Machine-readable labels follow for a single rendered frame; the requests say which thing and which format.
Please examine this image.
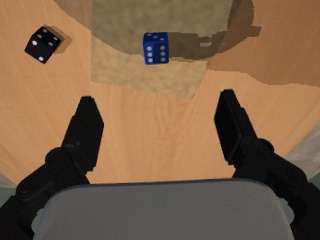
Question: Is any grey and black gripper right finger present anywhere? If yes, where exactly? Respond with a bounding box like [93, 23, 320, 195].
[214, 89, 320, 240]

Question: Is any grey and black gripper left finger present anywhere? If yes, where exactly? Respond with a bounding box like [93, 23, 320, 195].
[0, 96, 104, 240]

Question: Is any tan textured mat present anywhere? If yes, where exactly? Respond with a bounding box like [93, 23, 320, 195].
[91, 0, 242, 100]

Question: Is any black die with white pips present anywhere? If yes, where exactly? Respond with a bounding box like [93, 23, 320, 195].
[24, 27, 61, 64]

